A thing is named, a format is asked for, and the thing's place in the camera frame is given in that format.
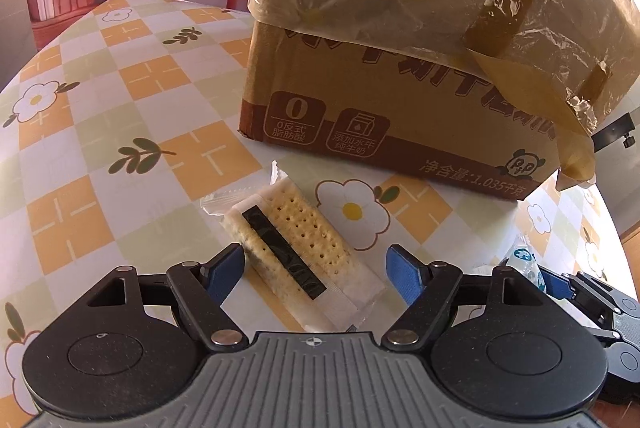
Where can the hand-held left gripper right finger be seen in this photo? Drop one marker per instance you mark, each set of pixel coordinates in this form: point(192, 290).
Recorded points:
point(406, 278)

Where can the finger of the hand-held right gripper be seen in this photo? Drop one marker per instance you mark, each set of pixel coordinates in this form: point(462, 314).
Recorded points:
point(556, 284)

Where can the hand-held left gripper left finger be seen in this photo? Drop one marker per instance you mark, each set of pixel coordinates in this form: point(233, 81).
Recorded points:
point(225, 273)

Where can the small white candy packet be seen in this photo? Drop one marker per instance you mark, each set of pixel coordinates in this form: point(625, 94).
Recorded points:
point(525, 260)

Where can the clear cracker packet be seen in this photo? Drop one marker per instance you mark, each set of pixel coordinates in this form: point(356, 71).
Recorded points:
point(310, 248)

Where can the cardboard box with plastic liner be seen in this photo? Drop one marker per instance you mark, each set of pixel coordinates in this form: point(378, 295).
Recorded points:
point(400, 58)

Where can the floral checked tablecloth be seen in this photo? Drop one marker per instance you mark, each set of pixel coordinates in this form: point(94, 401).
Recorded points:
point(100, 158)

